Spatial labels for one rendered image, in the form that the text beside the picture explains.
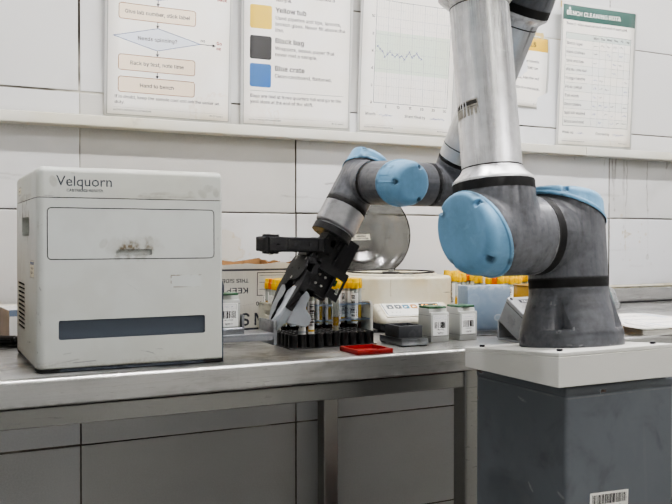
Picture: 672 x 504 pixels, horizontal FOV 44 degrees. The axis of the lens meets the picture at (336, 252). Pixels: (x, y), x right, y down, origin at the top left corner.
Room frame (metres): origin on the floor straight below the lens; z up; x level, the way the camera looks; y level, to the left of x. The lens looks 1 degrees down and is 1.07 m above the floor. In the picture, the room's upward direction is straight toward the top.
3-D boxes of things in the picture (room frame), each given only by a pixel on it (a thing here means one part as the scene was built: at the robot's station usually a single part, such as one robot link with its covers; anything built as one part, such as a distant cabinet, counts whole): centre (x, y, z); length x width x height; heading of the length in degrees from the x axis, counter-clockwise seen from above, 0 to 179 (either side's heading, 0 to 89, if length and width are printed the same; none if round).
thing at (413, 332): (1.56, -0.13, 0.89); 0.09 x 0.05 x 0.04; 24
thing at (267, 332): (1.36, 0.20, 0.92); 0.21 x 0.07 x 0.05; 117
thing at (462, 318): (1.63, -0.24, 0.91); 0.05 x 0.04 x 0.07; 27
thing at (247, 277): (1.79, 0.22, 0.95); 0.29 x 0.25 x 0.15; 27
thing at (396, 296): (1.90, -0.13, 0.94); 0.30 x 0.24 x 0.12; 18
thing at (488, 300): (1.72, -0.30, 0.92); 0.10 x 0.07 x 0.10; 112
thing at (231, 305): (1.37, 0.18, 0.95); 0.05 x 0.04 x 0.06; 27
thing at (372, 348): (1.44, -0.05, 0.88); 0.07 x 0.07 x 0.01; 27
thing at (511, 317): (1.62, -0.36, 0.92); 0.13 x 0.07 x 0.08; 27
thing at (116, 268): (1.39, 0.35, 1.03); 0.31 x 0.27 x 0.30; 117
